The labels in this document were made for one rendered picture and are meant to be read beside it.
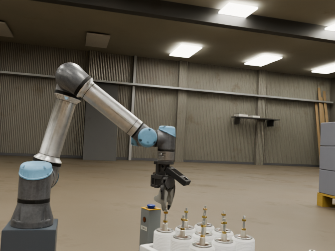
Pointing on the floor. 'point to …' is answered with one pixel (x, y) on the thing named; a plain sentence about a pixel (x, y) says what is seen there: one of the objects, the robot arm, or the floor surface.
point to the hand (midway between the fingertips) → (167, 207)
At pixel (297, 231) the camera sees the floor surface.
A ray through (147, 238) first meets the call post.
